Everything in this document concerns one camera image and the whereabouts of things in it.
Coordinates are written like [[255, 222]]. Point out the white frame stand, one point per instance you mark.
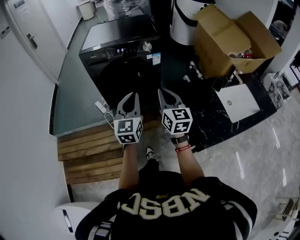
[[286, 218]]

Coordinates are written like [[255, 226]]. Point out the plastic-wrapped bundle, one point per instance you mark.
[[126, 7]]

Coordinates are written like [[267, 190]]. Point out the person's left forearm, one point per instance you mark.
[[129, 168]]

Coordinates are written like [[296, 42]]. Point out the shiny metal cylinder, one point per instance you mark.
[[147, 46]]

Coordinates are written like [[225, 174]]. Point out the wooden staircase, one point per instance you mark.
[[91, 154]]

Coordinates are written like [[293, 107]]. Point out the person's right forearm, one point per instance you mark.
[[189, 164]]

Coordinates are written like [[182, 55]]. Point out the white laptop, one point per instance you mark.
[[239, 103]]

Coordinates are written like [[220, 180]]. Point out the white trash bin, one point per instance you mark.
[[86, 9]]

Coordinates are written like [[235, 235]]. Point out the black smartphone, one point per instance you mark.
[[218, 84]]

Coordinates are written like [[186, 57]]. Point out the white door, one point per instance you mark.
[[39, 35]]

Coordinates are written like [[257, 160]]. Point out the black lettered jersey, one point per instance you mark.
[[168, 211]]

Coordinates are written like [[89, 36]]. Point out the black washing machine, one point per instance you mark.
[[112, 77]]

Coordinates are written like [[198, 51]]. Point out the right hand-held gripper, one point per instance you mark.
[[177, 120]]

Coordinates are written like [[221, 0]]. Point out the marble patterned box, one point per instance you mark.
[[277, 91]]

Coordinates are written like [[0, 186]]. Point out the white power strip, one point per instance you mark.
[[102, 106]]

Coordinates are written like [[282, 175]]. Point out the red wristband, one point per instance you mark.
[[184, 148]]

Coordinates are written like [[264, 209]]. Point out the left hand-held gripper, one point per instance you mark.
[[126, 130]]

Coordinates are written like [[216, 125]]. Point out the wall switch panel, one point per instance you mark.
[[4, 31]]

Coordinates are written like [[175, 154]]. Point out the brown cardboard box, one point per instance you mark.
[[218, 42]]

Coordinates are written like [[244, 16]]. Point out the black wristwatch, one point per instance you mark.
[[180, 140]]

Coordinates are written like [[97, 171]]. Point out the dark grey chair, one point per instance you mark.
[[280, 29]]

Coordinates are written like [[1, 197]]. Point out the black trousers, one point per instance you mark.
[[150, 167]]

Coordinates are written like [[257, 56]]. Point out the white rounded appliance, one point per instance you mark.
[[68, 220]]

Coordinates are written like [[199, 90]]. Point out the white sneaker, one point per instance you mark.
[[150, 153]]

